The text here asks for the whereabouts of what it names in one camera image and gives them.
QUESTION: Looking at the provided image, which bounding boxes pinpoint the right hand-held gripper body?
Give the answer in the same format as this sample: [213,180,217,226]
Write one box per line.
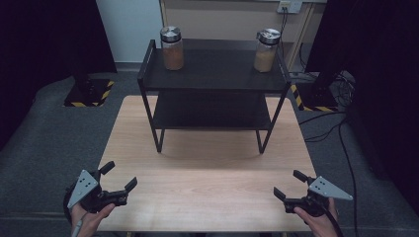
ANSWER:
[283,176,354,218]

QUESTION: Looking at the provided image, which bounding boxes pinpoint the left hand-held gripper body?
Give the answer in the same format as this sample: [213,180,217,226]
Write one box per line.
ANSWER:
[63,169,129,214]

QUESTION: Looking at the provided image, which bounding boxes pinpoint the spice jar with tan powder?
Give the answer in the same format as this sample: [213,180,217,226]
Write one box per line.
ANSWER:
[253,28,282,73]

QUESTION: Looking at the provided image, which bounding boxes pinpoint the spice jar with brown powder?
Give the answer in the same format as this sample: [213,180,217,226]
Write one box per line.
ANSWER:
[159,26,185,71]

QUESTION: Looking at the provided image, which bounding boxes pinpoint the black metal shelf rack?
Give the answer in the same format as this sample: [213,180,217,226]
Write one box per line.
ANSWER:
[136,39,293,155]

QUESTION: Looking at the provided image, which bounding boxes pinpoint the person's left hand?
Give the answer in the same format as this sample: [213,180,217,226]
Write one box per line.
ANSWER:
[69,202,117,237]

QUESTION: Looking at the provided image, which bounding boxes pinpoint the person's right hand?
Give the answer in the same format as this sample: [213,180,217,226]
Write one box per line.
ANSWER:
[293,197,341,237]

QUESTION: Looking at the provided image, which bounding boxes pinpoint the stand base with hazard tape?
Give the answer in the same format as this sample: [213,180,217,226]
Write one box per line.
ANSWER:
[63,65,116,108]
[290,70,340,113]

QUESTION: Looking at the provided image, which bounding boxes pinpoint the black curtain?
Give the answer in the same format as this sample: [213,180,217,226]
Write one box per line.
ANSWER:
[0,0,118,151]
[304,0,419,211]

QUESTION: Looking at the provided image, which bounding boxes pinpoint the black floor cable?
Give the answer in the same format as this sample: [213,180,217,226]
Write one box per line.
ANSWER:
[297,111,347,126]
[304,119,348,143]
[338,121,361,237]

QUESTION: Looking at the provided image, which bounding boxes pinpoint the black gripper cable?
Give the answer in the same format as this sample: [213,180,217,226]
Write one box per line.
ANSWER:
[320,204,346,237]

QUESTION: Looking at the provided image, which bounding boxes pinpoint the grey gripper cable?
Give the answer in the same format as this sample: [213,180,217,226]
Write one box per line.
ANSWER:
[71,211,89,237]

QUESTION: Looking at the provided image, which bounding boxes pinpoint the tangled floor cables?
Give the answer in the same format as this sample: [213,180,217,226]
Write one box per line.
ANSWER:
[329,70,357,110]

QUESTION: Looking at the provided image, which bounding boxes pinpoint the black socket cable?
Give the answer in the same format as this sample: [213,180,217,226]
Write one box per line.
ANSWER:
[279,7,289,45]

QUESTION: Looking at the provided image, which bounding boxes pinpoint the white wall socket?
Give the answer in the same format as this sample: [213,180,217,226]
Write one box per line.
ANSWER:
[276,0,303,15]

